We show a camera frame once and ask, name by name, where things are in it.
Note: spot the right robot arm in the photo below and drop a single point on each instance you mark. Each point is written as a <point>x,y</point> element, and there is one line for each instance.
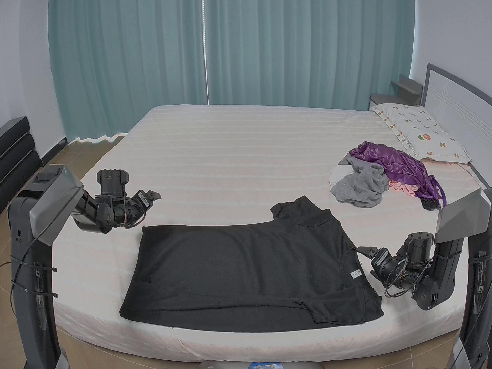
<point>461,213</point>

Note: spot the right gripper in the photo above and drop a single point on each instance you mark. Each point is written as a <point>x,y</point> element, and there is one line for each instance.
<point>386,269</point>

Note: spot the grey knit garment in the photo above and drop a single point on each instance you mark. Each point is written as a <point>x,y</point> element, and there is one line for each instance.
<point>359,188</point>

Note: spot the purple satin garment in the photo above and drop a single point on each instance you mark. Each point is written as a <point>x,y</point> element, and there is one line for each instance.
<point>396,162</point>

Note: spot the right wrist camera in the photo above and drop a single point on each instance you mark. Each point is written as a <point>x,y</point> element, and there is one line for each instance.
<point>419,249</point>

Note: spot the black chest of drawers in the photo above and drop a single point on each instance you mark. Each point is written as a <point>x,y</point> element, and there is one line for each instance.
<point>15,152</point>

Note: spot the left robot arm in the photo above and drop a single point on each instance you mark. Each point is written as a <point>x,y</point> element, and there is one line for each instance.
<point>53,202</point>

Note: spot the white printed pillow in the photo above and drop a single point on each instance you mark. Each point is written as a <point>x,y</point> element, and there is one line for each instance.
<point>421,131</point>

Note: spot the white garment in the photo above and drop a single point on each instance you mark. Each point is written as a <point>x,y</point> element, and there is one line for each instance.
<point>337,175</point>

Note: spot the pink garment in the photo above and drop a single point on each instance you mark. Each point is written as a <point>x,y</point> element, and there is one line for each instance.
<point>401,186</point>

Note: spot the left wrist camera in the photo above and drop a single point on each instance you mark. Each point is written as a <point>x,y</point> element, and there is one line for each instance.
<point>112,183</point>

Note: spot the blue-green curtain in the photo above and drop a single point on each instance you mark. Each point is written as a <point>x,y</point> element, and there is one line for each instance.
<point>311,40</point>
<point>127,52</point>

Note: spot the grey bedside table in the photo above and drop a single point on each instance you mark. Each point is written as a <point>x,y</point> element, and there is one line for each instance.
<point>395,99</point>

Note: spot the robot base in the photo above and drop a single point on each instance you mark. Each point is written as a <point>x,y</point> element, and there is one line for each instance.
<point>261,365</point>

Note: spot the bed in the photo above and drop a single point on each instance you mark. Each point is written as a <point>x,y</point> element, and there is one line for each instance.
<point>238,148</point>

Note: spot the black T-shirt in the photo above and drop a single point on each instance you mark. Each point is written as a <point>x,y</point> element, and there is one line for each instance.
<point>246,271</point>

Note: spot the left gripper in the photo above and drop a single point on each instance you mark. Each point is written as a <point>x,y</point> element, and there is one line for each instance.
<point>136,208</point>

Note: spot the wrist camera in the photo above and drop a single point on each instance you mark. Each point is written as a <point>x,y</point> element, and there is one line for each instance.
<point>112,183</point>
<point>419,249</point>

